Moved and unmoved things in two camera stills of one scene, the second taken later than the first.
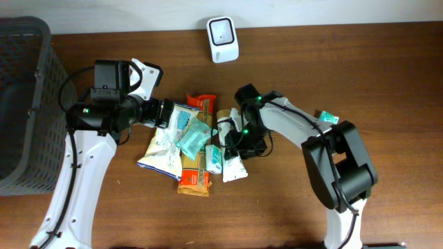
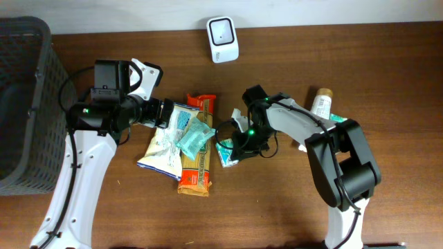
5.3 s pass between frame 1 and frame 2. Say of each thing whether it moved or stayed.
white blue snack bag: stayed
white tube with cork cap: moved
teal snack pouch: stayed
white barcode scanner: stayed
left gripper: stayed
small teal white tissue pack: moved
